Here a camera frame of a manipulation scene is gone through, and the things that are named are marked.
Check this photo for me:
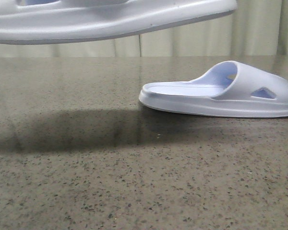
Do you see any light blue slipper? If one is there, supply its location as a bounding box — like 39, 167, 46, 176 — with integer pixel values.
0, 0, 237, 45
139, 60, 288, 118

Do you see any pale green curtain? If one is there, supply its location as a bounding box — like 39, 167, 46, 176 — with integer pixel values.
0, 0, 288, 58

